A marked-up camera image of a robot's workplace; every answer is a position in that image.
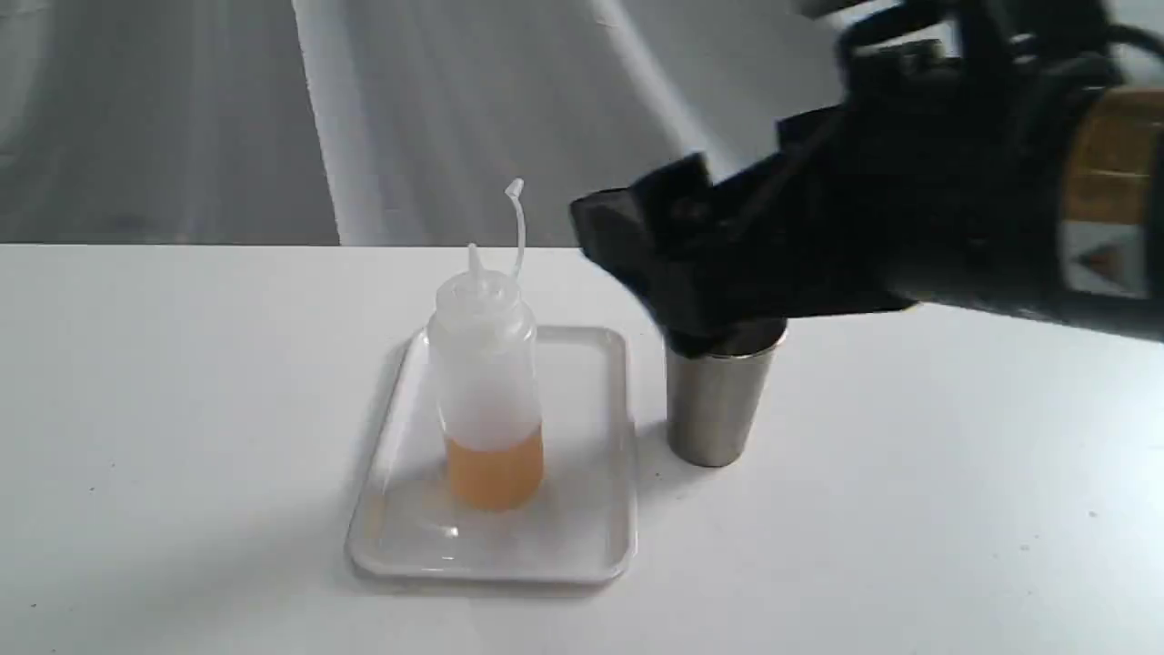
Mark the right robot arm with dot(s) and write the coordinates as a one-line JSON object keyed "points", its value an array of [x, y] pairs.
{"points": [[1117, 168]]}

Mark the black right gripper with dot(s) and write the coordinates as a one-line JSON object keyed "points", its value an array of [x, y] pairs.
{"points": [[943, 177]]}

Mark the translucent squeeze bottle amber liquid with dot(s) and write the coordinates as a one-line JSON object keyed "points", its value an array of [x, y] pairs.
{"points": [[483, 338]]}

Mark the stainless steel cup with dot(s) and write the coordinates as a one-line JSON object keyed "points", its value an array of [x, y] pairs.
{"points": [[713, 390]]}

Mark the grey backdrop cloth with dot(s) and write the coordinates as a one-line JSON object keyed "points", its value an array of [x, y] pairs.
{"points": [[379, 123]]}

